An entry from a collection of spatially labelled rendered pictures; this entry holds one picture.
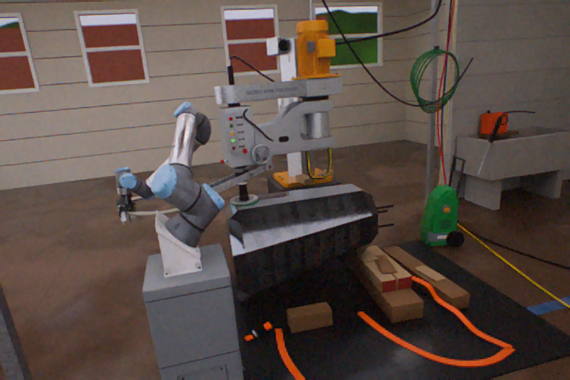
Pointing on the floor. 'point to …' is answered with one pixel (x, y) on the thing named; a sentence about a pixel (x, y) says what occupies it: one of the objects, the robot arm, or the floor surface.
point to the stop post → (11, 345)
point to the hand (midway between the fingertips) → (126, 221)
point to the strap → (412, 345)
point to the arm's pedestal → (193, 320)
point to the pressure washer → (443, 214)
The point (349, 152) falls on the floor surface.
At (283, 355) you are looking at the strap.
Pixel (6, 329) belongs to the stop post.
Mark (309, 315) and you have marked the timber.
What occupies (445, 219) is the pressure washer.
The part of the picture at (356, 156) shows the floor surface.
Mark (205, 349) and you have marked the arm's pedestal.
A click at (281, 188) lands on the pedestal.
